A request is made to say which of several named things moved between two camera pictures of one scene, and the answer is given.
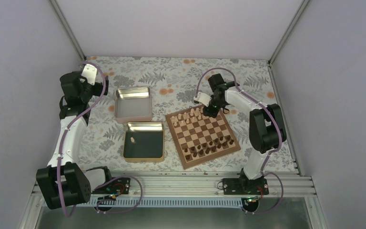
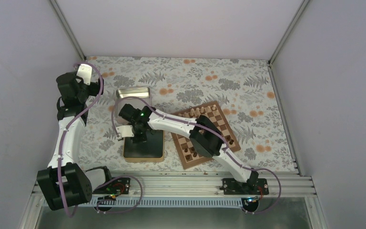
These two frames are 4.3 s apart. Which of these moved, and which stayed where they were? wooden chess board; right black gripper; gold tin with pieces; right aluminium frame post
Moved: right black gripper
Stayed: wooden chess board; gold tin with pieces; right aluminium frame post
